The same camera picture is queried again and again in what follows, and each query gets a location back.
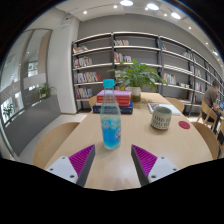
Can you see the small green potted plant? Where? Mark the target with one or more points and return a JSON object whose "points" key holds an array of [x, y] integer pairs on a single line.
{"points": [[45, 90], [8, 110]]}

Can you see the person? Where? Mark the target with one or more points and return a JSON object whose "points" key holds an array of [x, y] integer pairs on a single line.
{"points": [[210, 96]]}

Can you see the grey shelf unit with books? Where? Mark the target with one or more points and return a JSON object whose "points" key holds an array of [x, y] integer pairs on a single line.
{"points": [[96, 56]]}

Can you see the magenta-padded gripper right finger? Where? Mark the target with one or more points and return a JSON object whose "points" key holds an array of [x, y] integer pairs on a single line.
{"points": [[160, 168]]}

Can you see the pink book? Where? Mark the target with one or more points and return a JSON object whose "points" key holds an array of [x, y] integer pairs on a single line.
{"points": [[115, 93]]}

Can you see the thick blue book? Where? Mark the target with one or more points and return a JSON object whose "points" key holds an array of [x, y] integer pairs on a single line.
{"points": [[126, 109]]}

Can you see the grey patterned ceramic mug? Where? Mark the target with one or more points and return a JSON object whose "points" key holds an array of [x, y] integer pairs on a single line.
{"points": [[161, 118]]}

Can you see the clear bottle with blue cap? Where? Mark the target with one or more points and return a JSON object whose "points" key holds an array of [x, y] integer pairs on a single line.
{"points": [[110, 131]]}

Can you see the group of ceiling lights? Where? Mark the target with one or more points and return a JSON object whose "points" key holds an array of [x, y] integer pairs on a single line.
{"points": [[153, 6]]}

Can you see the flat round red coaster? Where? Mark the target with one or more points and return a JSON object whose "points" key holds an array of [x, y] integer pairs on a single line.
{"points": [[184, 125]]}

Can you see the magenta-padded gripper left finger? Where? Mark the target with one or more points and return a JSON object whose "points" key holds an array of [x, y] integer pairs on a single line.
{"points": [[63, 168]]}

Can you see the green potted plant, white pot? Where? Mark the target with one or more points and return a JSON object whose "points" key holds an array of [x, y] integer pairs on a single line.
{"points": [[136, 76]]}

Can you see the red book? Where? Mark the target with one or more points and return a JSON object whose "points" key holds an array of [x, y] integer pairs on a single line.
{"points": [[123, 101]]}

